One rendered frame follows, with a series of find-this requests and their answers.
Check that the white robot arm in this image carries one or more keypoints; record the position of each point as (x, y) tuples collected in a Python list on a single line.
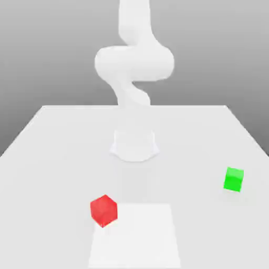
[(134, 63)]

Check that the small red cube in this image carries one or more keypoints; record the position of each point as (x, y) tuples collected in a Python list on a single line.
[(103, 211)]

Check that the small green cube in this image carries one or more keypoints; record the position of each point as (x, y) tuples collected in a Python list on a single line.
[(233, 179)]

